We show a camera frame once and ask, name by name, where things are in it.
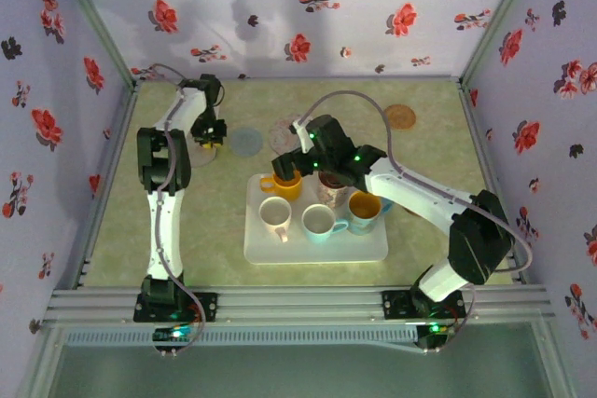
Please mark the pink floral mug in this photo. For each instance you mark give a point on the pink floral mug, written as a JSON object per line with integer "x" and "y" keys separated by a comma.
{"x": 333, "y": 197}

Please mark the blue mug with yellow interior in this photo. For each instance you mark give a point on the blue mug with yellow interior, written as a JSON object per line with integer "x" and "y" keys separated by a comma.
{"x": 364, "y": 207}

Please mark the light blue mug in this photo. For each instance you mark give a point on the light blue mug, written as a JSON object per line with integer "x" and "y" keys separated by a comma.
{"x": 319, "y": 221}

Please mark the pale pink mug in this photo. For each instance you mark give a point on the pale pink mug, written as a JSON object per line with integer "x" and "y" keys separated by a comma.
{"x": 275, "y": 214}

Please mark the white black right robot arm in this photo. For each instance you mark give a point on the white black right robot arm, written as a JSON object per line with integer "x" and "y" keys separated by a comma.
{"x": 420, "y": 193}

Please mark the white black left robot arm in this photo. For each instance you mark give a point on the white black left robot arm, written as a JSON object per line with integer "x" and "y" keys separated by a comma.
{"x": 163, "y": 239}

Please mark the round grey coaster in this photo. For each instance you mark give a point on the round grey coaster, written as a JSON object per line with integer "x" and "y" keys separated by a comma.
{"x": 247, "y": 141}

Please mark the round white rabbit floral coaster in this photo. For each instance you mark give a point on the round white rabbit floral coaster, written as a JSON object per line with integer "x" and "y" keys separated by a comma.
{"x": 280, "y": 134}

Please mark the white rectangular tray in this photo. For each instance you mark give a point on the white rectangular tray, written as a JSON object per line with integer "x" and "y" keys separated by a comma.
{"x": 275, "y": 251}

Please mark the small green-lit circuit board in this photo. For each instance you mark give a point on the small green-lit circuit board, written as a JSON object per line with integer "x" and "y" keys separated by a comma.
{"x": 172, "y": 334}
{"x": 436, "y": 335}

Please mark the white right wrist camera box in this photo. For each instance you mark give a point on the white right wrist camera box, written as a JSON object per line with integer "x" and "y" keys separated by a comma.
{"x": 301, "y": 132}

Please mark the aluminium enclosure frame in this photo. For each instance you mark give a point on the aluminium enclosure frame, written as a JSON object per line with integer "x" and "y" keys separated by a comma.
{"x": 98, "y": 20}

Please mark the aluminium mounting rail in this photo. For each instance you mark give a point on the aluminium mounting rail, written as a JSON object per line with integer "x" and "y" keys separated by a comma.
{"x": 298, "y": 305}

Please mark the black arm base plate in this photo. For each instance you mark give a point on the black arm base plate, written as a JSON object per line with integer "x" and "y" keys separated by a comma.
{"x": 394, "y": 305}
{"x": 207, "y": 307}

